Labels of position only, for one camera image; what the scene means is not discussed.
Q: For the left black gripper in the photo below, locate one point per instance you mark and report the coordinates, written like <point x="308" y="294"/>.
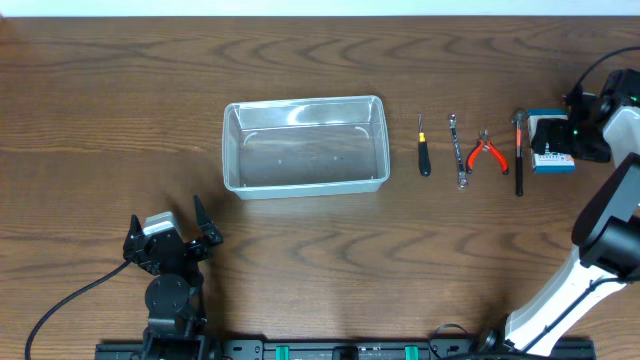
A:
<point x="170" y="248"/>

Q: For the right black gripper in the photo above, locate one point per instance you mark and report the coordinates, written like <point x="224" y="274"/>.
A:
<point x="552" y="138"/>

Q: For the blue white screw box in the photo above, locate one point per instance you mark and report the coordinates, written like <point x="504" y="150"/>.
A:
<point x="548" y="162"/>

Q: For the clear plastic container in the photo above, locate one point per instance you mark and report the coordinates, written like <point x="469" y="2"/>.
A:
<point x="305" y="147"/>

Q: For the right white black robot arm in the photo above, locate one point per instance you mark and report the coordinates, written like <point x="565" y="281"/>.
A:
<point x="604" y="257"/>

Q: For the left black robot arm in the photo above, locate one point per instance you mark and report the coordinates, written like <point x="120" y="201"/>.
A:
<point x="174" y="298"/>

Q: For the small black hammer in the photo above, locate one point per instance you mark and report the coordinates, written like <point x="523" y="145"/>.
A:
<point x="517" y="119"/>

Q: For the black yellow screwdriver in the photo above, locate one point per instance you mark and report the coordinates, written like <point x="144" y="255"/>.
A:
<point x="424" y="163"/>

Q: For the red handled pliers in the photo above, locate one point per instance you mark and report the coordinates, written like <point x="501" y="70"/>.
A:
<point x="484" y="144"/>

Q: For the silver ring wrench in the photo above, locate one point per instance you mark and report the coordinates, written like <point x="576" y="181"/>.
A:
<point x="461" y="171"/>

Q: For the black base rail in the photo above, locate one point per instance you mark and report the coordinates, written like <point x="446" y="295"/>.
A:
<point x="259" y="350"/>

